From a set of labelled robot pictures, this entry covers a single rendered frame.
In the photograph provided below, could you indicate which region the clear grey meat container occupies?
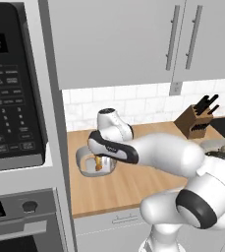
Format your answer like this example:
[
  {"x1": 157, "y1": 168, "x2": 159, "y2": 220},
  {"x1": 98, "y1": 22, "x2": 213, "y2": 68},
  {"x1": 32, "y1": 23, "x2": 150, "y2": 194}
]
[{"x1": 75, "y1": 145, "x2": 119, "y2": 178}]

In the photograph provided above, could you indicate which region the orange chicken drumstick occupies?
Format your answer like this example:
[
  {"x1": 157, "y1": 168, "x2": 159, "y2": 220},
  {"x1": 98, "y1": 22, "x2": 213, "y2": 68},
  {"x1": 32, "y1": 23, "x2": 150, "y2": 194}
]
[{"x1": 94, "y1": 156, "x2": 104, "y2": 172}]

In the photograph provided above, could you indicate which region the narrow grey cupboard door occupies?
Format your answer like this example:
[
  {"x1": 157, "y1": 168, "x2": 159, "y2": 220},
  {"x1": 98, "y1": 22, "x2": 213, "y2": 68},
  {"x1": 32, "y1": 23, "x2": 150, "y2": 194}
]
[{"x1": 172, "y1": 0, "x2": 225, "y2": 84}]

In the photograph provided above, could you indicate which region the grey bar cupboard handle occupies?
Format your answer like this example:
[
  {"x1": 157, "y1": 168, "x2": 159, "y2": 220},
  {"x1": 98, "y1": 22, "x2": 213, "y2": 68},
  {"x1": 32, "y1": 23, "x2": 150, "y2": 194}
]
[
  {"x1": 165, "y1": 4, "x2": 182, "y2": 72},
  {"x1": 185, "y1": 4, "x2": 203, "y2": 71}
]

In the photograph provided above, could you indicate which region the grey drawer front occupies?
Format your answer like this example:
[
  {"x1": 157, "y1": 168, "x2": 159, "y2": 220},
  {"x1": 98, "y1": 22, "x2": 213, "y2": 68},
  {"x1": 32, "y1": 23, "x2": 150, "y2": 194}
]
[{"x1": 72, "y1": 206, "x2": 155, "y2": 238}]

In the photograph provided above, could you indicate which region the grey wall socket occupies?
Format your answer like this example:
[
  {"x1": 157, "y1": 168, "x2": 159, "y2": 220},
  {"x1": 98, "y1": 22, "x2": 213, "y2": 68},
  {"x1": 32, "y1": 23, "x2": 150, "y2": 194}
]
[{"x1": 169, "y1": 81, "x2": 184, "y2": 96}]

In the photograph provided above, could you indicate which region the brown knife block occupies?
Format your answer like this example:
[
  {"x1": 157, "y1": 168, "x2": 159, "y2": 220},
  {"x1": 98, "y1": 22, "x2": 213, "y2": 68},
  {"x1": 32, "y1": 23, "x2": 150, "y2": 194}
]
[{"x1": 173, "y1": 94, "x2": 221, "y2": 141}]

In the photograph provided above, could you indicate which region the wide grey cupboard door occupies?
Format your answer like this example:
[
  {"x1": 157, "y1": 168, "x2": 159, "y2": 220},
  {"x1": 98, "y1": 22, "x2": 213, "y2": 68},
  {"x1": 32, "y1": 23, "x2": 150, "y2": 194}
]
[{"x1": 46, "y1": 0, "x2": 186, "y2": 91}]

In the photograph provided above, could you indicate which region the black oven knob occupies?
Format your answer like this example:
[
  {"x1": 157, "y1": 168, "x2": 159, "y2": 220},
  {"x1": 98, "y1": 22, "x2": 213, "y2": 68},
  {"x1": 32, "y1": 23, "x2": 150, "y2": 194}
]
[{"x1": 22, "y1": 200, "x2": 39, "y2": 214}]

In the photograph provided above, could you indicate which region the grey lower cupboard door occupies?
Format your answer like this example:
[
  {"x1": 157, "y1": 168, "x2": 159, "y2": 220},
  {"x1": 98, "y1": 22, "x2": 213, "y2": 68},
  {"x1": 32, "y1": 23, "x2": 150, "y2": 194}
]
[{"x1": 74, "y1": 227, "x2": 156, "y2": 252}]

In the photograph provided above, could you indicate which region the grey pan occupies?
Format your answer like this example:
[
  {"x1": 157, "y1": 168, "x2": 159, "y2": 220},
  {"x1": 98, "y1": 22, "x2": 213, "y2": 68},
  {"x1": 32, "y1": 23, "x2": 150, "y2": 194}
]
[{"x1": 199, "y1": 137, "x2": 225, "y2": 158}]

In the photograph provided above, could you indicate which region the grey drawer handle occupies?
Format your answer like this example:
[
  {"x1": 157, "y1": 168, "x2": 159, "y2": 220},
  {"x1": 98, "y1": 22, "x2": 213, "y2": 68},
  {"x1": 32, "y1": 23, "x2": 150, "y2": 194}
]
[{"x1": 111, "y1": 214, "x2": 140, "y2": 225}]

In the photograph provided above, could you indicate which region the grey tall appliance cabinet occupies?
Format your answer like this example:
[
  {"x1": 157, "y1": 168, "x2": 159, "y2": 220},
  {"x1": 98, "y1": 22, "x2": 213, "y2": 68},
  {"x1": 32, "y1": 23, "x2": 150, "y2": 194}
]
[{"x1": 0, "y1": 0, "x2": 78, "y2": 252}]

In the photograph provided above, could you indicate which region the black microwave oven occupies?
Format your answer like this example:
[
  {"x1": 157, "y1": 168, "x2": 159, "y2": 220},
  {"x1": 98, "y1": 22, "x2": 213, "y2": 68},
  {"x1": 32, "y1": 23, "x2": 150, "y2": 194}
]
[{"x1": 0, "y1": 1, "x2": 50, "y2": 172}]

